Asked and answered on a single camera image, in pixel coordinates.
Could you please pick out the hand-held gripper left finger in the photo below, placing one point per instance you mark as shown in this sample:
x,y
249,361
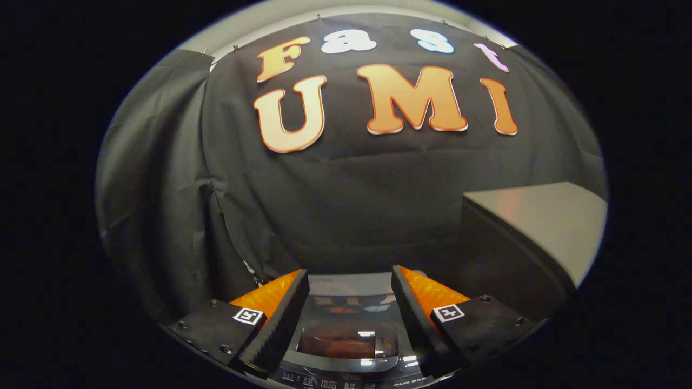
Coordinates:
x,y
286,319

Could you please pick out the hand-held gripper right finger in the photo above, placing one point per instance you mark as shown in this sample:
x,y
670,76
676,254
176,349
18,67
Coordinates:
x,y
413,319

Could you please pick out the glass washing machine lid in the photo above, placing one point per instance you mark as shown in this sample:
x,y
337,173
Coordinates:
x,y
351,302

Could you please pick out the top-loading washing machine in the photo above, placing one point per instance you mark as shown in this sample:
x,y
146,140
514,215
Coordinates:
x,y
351,381

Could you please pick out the black backdrop cloth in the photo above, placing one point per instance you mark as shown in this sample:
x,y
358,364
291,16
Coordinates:
x,y
351,205

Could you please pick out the grey side table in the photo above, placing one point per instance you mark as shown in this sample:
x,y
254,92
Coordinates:
x,y
551,221

